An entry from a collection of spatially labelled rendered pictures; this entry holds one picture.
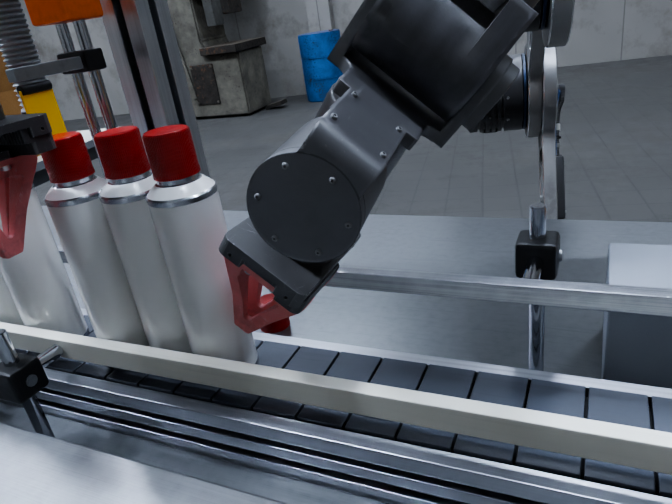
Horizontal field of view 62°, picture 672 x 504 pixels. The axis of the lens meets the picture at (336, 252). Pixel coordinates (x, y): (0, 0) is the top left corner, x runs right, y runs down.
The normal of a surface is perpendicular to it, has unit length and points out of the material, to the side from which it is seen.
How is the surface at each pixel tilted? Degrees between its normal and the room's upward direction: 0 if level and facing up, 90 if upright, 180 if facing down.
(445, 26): 72
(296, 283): 38
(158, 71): 90
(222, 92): 90
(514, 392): 0
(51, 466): 0
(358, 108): 44
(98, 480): 0
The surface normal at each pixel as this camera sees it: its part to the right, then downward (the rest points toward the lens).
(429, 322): -0.14, -0.90
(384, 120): 0.51, -0.59
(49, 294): 0.63, 0.24
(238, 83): -0.36, 0.43
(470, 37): 0.11, 0.01
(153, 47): 0.91, 0.05
